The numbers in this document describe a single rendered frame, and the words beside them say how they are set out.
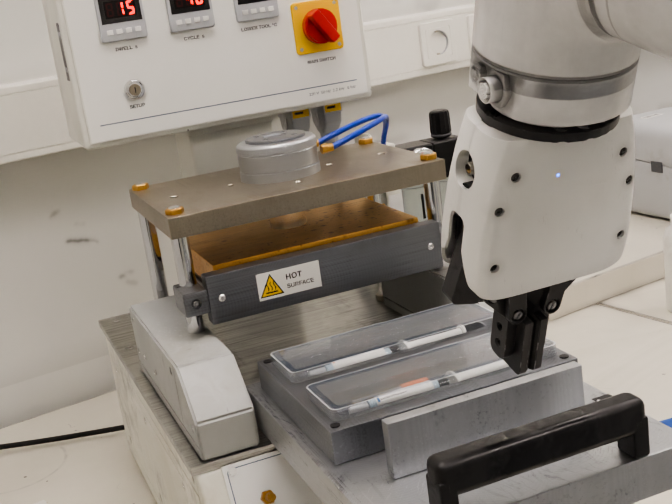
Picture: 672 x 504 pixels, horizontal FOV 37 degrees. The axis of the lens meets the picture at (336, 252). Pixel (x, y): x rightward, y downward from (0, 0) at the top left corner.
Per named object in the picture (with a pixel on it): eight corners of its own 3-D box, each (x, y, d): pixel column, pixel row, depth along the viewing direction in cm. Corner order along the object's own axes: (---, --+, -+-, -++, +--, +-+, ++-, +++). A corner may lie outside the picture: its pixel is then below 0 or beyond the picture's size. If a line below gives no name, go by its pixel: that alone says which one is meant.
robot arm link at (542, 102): (522, 95, 47) (516, 152, 49) (675, 63, 50) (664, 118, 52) (434, 33, 53) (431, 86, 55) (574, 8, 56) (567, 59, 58)
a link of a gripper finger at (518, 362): (493, 298, 57) (483, 388, 61) (541, 284, 58) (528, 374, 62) (464, 268, 59) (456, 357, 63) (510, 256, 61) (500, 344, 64)
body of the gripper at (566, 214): (505, 134, 48) (485, 321, 55) (676, 96, 52) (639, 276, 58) (428, 75, 54) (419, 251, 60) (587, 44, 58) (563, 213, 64)
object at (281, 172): (133, 261, 112) (110, 145, 108) (387, 203, 122) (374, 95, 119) (186, 317, 90) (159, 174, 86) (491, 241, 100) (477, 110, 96)
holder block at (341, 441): (261, 389, 84) (256, 360, 84) (471, 329, 91) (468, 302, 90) (335, 466, 70) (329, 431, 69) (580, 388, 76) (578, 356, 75)
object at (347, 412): (336, 440, 71) (332, 411, 70) (308, 413, 76) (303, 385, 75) (561, 371, 77) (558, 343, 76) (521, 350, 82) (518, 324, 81)
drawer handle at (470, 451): (429, 512, 62) (421, 453, 61) (631, 443, 67) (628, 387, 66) (444, 527, 60) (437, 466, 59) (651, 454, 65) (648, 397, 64)
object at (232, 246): (176, 268, 107) (159, 179, 104) (367, 223, 114) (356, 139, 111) (220, 308, 91) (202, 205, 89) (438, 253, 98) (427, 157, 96)
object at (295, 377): (295, 400, 78) (291, 373, 78) (272, 378, 83) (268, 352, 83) (503, 340, 84) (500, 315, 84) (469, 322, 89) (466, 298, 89)
